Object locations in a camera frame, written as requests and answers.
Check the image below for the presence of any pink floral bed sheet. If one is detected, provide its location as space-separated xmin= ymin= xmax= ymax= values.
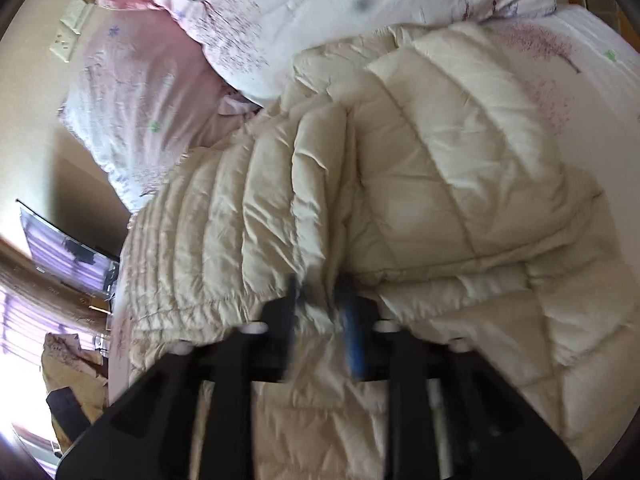
xmin=480 ymin=4 xmax=636 ymax=241

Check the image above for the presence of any flat screen monitor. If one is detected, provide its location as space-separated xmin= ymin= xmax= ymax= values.
xmin=16 ymin=200 xmax=122 ymax=297

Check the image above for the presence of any cream puffer jacket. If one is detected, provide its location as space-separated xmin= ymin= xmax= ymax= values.
xmin=120 ymin=21 xmax=626 ymax=480

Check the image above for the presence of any beige wall socket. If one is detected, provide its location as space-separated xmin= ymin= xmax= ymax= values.
xmin=50 ymin=29 xmax=78 ymax=63

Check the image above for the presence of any white floral pillow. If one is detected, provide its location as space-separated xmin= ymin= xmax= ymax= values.
xmin=114 ymin=0 xmax=558 ymax=107

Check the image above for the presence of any pink floral pillow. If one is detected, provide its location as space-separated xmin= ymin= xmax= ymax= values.
xmin=59 ymin=0 xmax=268 ymax=213

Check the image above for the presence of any beige wall switch plate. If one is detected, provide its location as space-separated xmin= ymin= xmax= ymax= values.
xmin=60 ymin=0 xmax=90 ymax=31

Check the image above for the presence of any wooden desk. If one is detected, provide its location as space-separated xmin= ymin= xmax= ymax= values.
xmin=0 ymin=237 xmax=118 ymax=346

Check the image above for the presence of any black object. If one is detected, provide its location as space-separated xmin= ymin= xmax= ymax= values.
xmin=46 ymin=386 xmax=93 ymax=443

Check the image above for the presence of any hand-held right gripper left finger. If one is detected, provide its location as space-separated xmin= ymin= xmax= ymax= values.
xmin=55 ymin=275 xmax=302 ymax=480

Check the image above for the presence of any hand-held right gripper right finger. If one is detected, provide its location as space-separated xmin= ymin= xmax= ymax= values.
xmin=335 ymin=276 xmax=584 ymax=480

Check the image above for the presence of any beige crumpled cloth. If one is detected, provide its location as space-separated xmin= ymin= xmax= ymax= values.
xmin=41 ymin=332 xmax=110 ymax=413

